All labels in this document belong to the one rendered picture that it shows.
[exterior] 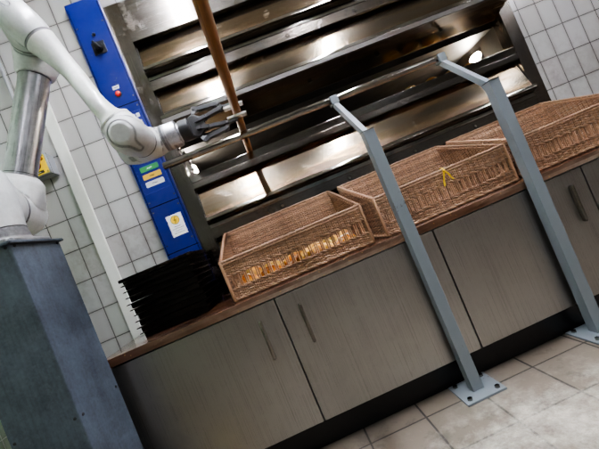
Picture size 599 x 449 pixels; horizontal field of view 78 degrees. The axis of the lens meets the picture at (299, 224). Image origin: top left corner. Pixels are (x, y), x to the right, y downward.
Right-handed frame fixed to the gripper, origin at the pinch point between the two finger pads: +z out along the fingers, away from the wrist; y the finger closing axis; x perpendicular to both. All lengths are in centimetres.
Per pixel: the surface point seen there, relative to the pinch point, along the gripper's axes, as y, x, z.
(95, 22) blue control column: -82, -50, -45
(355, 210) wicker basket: 48, -4, 26
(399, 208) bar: 53, 6, 38
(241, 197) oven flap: 21, -52, -13
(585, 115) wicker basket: 48, -6, 123
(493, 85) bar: 26, 5, 86
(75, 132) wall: -38, -52, -74
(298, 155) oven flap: 12, -56, 21
